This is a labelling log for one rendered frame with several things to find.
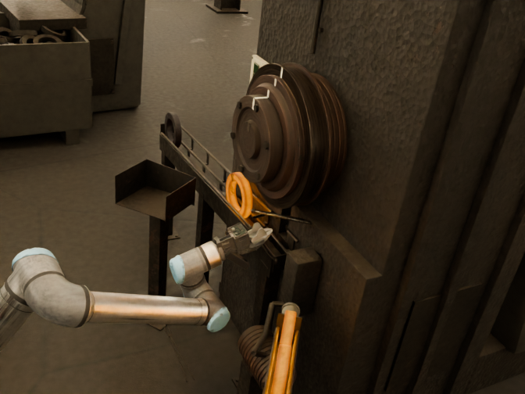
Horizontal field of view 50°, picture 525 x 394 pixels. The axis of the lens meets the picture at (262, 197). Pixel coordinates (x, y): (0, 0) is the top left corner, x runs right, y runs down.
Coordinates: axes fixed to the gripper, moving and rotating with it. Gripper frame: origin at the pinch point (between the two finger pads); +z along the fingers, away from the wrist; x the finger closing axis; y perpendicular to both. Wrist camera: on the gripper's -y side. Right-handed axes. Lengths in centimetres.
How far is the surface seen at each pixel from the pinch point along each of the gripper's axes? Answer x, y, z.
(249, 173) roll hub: -0.5, 27.8, -2.6
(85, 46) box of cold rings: 240, 2, -18
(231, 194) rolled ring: 34.5, -3.8, -0.7
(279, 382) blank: -63, 11, -27
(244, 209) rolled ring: 19.9, -1.8, -1.0
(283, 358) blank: -59, 13, -23
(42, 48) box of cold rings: 238, 10, -44
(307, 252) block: -20.4, 3.9, 4.5
